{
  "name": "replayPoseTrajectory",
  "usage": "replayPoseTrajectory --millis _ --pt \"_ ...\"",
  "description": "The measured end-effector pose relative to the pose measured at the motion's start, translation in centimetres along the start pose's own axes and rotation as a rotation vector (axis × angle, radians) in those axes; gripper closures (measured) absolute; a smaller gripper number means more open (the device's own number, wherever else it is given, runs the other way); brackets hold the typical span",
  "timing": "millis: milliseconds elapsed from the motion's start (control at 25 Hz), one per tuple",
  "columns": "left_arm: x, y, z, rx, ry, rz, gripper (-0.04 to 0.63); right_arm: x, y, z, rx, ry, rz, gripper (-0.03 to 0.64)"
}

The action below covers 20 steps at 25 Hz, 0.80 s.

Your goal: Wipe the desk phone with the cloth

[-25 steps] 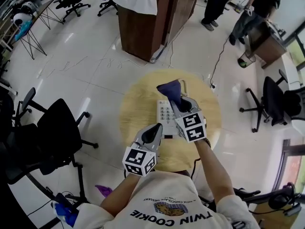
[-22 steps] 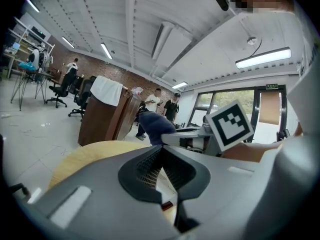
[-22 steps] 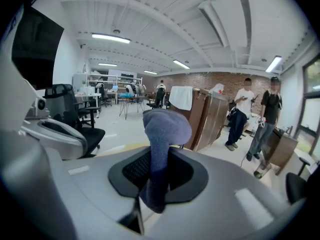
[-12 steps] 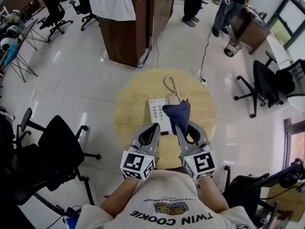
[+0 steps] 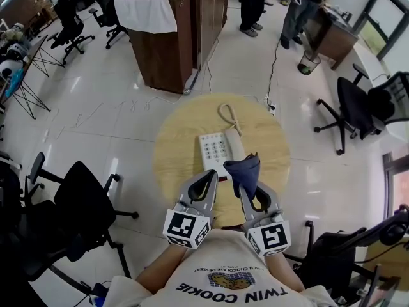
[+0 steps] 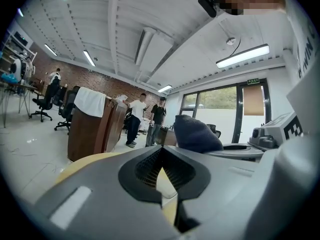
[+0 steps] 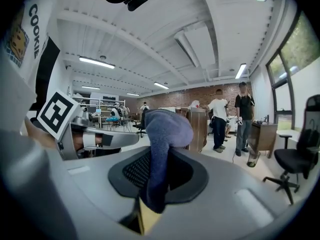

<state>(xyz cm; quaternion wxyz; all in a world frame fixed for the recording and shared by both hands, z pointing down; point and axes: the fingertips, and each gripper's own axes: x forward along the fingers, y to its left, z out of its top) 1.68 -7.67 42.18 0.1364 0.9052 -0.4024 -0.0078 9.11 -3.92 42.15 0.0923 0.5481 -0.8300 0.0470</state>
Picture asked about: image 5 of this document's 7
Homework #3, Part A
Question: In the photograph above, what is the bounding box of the brown wooden desk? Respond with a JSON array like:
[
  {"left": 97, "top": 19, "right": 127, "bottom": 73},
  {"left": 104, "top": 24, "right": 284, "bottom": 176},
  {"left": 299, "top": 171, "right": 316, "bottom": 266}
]
[{"left": 302, "top": 3, "right": 360, "bottom": 71}]

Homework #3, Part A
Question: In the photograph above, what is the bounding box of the white towel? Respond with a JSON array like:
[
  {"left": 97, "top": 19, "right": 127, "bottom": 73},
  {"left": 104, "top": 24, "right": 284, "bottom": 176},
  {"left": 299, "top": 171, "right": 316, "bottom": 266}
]
[{"left": 114, "top": 0, "right": 178, "bottom": 34}]

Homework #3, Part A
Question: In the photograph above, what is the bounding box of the black mesh office chair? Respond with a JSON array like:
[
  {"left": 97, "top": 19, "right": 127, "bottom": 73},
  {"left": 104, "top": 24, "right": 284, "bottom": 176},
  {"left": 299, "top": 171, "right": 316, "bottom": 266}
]
[{"left": 287, "top": 203, "right": 409, "bottom": 307}]

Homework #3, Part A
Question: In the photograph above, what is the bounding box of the person's white printed shirt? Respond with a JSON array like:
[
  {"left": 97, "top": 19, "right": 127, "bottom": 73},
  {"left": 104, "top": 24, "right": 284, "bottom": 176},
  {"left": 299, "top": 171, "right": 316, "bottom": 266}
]
[{"left": 102, "top": 227, "right": 339, "bottom": 307}]

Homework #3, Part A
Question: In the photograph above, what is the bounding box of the person's left forearm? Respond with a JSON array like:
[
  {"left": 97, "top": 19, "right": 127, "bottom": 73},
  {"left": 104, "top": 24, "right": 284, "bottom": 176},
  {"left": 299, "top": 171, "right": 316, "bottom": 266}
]
[{"left": 135, "top": 244, "right": 189, "bottom": 294}]

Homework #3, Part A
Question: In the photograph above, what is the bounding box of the black floor cable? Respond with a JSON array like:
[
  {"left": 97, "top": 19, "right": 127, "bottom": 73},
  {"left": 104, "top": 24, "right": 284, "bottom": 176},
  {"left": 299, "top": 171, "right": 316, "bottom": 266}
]
[{"left": 265, "top": 35, "right": 282, "bottom": 105}]

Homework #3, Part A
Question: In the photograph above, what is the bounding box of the brown wooden cabinet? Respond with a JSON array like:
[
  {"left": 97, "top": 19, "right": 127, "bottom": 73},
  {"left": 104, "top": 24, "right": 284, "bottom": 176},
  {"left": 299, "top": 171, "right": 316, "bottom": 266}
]
[{"left": 118, "top": 0, "right": 229, "bottom": 95}]

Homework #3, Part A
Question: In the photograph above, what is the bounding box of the black framed glass door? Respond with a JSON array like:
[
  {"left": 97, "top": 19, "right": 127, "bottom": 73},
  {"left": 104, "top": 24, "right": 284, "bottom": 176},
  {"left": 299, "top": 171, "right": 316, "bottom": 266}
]
[{"left": 351, "top": 0, "right": 409, "bottom": 60}]

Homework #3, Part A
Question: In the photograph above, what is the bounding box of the light blue plastic bag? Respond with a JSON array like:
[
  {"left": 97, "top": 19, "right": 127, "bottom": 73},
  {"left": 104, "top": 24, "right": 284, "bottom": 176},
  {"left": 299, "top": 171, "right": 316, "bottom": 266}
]
[{"left": 5, "top": 68, "right": 25, "bottom": 97}]

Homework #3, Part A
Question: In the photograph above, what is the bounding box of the black framed window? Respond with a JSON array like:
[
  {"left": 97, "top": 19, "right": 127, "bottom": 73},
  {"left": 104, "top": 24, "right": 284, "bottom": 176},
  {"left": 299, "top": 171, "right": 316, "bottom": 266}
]
[{"left": 382, "top": 152, "right": 409, "bottom": 210}]

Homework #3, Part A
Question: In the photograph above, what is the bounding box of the black wire mesh bin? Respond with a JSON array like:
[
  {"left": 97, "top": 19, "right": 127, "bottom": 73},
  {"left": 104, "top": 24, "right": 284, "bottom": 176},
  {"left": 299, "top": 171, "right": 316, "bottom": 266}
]
[{"left": 297, "top": 49, "right": 321, "bottom": 75}]

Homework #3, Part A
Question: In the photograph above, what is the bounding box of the white desk telephone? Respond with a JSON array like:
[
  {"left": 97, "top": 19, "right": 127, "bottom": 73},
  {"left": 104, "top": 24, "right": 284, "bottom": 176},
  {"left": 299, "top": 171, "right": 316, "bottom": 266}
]
[{"left": 195, "top": 132, "right": 247, "bottom": 185}]

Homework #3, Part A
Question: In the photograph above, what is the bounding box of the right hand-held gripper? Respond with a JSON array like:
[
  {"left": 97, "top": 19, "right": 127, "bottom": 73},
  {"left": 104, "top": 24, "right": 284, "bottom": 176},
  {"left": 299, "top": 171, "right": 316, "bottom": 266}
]
[{"left": 238, "top": 180, "right": 291, "bottom": 258}]

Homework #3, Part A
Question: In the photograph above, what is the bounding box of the person's right forearm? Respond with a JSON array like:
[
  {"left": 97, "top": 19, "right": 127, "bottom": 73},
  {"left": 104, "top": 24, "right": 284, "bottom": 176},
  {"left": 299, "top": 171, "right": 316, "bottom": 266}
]
[{"left": 265, "top": 251, "right": 306, "bottom": 292}]

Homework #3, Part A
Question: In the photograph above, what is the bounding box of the dark blue cloth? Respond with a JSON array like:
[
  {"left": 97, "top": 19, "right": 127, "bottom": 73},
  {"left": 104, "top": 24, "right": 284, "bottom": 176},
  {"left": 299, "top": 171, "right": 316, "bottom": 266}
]
[{"left": 222, "top": 152, "right": 261, "bottom": 201}]

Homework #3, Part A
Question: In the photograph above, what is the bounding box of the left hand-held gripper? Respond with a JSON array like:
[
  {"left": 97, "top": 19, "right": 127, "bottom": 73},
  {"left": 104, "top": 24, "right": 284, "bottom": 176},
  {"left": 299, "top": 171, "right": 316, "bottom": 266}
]
[{"left": 162, "top": 169, "right": 220, "bottom": 251}]

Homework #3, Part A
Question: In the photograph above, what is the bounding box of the dark desk with wire legs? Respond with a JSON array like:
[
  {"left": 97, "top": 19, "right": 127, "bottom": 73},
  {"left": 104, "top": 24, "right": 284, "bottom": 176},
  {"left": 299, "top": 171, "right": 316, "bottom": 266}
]
[{"left": 11, "top": 34, "right": 66, "bottom": 120}]

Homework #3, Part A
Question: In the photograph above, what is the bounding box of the white floor cable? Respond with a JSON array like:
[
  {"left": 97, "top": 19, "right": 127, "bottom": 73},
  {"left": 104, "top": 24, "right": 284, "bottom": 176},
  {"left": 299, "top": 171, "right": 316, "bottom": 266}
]
[{"left": 44, "top": 96, "right": 180, "bottom": 140}]

